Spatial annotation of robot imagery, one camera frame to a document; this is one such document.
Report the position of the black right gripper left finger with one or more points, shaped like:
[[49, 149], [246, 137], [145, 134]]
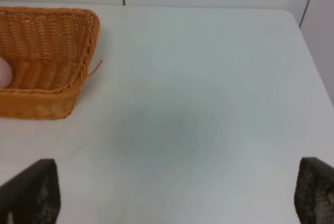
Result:
[[33, 195]]

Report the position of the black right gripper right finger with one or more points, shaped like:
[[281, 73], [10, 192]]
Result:
[[313, 196]]

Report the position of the pink peach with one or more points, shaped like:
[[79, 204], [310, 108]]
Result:
[[6, 73]]

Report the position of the orange woven basket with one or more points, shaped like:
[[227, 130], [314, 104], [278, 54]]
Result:
[[49, 50]]

